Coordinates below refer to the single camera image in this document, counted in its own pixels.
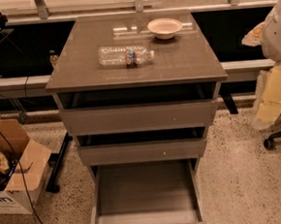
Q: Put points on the clear plastic water bottle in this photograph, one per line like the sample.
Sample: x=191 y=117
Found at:
x=123 y=56

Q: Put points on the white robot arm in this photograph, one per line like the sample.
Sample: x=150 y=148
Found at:
x=267 y=34

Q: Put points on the grey drawer cabinet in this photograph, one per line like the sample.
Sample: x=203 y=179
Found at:
x=184 y=69

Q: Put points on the grey top drawer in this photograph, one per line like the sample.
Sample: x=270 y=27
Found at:
x=137 y=119

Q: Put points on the grey middle drawer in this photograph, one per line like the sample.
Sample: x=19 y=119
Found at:
x=144 y=152

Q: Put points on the grey open bottom drawer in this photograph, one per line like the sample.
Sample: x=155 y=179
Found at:
x=160 y=192

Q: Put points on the small yellow bottle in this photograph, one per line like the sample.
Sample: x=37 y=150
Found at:
x=53 y=57

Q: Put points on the white bowl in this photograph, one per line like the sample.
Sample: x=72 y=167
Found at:
x=164 y=28

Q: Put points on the black table leg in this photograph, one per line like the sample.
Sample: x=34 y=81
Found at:
x=55 y=162

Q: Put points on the open cardboard box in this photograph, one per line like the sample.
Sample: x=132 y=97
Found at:
x=31 y=159

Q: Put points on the crumpled snack bag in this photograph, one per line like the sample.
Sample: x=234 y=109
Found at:
x=7 y=167

